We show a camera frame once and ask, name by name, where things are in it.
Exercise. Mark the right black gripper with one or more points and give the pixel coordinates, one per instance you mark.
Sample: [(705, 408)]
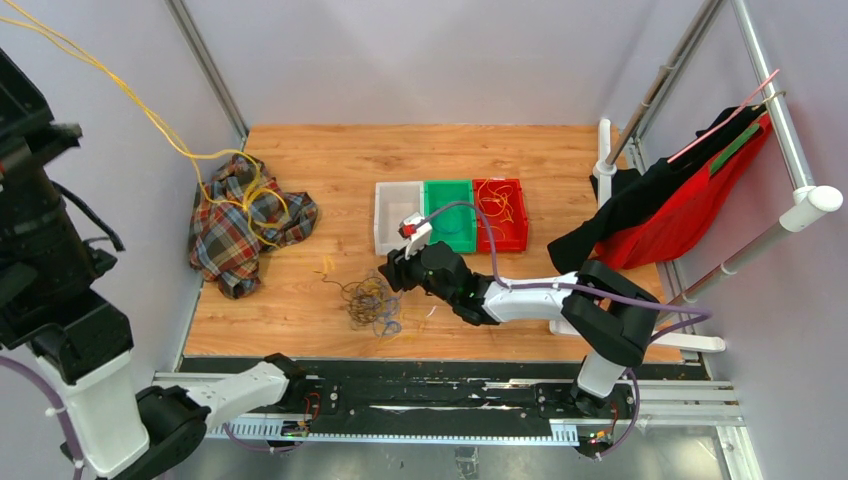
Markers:
[(397, 271)]

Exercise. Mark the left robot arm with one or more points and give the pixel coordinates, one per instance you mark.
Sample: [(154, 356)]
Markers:
[(81, 342)]

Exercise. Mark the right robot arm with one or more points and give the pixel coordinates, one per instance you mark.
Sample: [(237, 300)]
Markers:
[(612, 314)]

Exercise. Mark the white plastic bin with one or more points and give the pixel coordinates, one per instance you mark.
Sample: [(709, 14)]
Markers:
[(394, 202)]

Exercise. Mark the green plastic bin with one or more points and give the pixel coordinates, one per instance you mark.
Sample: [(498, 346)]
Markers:
[(456, 227)]

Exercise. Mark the red plastic bin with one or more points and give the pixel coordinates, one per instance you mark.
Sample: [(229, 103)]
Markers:
[(502, 202)]

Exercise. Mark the plaid cloth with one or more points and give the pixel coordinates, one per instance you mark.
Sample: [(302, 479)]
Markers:
[(240, 214)]

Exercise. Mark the black garment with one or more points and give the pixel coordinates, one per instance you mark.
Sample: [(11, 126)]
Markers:
[(637, 197)]

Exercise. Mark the red garment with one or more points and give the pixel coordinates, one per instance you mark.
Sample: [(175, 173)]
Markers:
[(687, 215)]

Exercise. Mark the metal clothes rack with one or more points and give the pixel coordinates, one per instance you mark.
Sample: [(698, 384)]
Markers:
[(811, 201)]

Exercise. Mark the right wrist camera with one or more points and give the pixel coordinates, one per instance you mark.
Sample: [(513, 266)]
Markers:
[(416, 231)]

